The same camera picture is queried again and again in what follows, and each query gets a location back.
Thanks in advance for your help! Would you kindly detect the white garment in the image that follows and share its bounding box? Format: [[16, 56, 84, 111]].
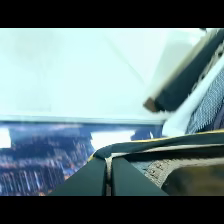
[[162, 62, 224, 138]]

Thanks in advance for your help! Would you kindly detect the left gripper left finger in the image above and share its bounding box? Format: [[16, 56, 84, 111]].
[[49, 157, 108, 197]]

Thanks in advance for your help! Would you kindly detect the yellow grey striped shirt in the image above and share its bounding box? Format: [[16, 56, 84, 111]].
[[87, 129, 224, 197]]

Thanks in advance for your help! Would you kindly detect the blue checked shirt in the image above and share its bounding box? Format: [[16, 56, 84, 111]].
[[185, 68, 224, 135]]

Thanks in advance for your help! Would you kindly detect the black garment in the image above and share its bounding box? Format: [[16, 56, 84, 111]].
[[143, 28, 224, 113]]

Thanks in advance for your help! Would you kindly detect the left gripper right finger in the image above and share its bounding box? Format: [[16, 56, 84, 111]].
[[111, 156, 169, 197]]

